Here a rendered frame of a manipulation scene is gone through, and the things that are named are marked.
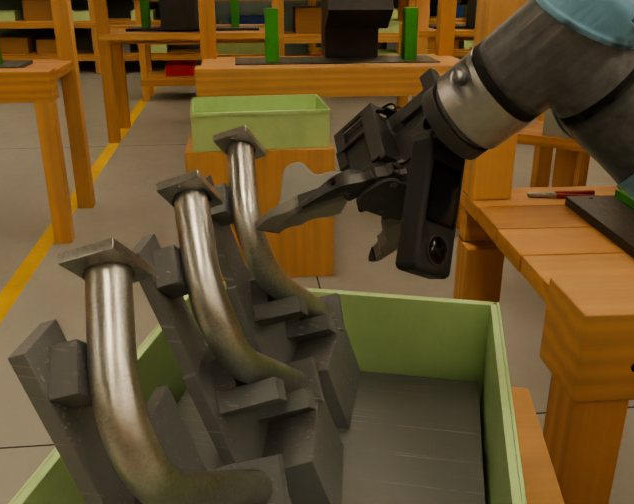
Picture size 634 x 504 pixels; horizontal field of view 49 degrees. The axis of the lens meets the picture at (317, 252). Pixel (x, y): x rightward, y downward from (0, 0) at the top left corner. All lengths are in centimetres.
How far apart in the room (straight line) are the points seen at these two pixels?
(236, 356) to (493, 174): 111
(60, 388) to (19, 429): 204
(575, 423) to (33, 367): 90
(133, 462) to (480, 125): 35
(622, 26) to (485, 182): 110
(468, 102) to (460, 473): 43
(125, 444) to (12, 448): 198
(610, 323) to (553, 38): 64
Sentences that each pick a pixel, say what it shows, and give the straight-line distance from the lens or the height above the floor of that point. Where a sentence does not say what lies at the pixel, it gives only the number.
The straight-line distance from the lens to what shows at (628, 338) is 114.
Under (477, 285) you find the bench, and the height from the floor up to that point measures 67.
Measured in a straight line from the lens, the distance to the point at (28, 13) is 1084.
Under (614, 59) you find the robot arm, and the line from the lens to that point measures 56.
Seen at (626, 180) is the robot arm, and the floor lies 121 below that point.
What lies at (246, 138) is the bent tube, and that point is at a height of 119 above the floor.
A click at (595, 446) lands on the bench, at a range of 123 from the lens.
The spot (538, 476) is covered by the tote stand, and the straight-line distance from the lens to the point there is 94.
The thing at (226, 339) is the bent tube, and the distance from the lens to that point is 59.
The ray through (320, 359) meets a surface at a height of 92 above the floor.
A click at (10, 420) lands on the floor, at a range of 255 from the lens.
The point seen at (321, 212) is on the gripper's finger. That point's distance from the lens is 63.
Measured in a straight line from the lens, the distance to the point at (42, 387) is 46.
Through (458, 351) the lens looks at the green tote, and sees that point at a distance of 97.
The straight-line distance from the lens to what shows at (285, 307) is 79.
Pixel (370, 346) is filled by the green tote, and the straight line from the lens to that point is 97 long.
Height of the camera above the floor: 136
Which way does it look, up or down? 22 degrees down
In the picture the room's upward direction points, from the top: straight up
